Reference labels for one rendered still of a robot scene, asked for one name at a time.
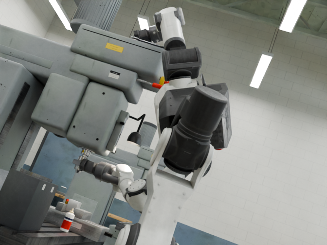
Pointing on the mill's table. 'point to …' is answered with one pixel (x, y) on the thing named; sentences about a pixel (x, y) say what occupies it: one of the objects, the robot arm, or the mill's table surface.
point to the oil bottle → (67, 221)
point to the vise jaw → (81, 214)
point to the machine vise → (76, 223)
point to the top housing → (120, 53)
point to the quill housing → (97, 117)
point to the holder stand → (25, 200)
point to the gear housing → (109, 76)
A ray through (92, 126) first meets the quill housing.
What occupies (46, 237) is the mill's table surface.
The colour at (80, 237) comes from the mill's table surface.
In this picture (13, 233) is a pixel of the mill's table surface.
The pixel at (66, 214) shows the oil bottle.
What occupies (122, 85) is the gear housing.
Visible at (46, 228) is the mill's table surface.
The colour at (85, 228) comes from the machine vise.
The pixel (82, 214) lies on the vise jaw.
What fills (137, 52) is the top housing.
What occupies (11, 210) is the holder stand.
